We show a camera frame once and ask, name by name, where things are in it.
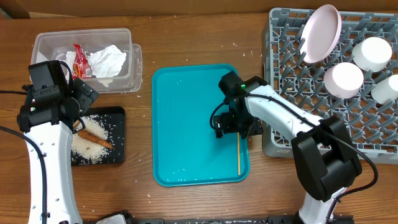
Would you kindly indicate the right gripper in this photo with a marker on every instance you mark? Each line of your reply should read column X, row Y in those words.
column 254, row 129

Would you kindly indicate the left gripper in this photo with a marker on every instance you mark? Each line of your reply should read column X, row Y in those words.
column 83, row 93

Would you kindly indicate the brown walnut food scrap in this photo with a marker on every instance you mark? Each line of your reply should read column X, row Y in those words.
column 76, row 124

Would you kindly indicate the orange carrot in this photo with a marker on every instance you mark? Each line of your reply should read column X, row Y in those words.
column 93, row 138

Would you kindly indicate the wooden chopstick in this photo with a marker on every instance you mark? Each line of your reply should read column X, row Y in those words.
column 239, row 153

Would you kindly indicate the red snack wrapper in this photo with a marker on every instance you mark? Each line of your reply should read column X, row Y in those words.
column 81, row 67

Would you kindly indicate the white napkin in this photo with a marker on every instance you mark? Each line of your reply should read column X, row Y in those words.
column 105, row 64

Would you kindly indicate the pink bowl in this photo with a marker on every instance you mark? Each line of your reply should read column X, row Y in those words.
column 343, row 80

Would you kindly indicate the pink round plate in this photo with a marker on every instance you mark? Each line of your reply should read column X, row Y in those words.
column 321, row 33

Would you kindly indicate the white cup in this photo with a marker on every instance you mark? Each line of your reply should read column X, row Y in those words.
column 386, row 90
column 372, row 54

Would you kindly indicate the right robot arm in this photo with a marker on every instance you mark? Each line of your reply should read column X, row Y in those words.
column 328, row 166

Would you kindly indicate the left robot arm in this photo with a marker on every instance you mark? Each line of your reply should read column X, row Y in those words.
column 54, row 102

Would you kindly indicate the grey dishwasher rack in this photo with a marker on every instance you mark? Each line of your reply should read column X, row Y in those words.
column 373, row 127

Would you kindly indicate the black tray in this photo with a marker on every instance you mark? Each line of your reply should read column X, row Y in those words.
column 115, row 121

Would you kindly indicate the pile of rice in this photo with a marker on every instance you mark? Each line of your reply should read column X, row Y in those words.
column 89, row 144

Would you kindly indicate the clear plastic bin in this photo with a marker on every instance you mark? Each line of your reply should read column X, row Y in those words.
column 55, row 45

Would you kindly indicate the teal serving tray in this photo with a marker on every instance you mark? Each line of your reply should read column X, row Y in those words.
column 185, row 148

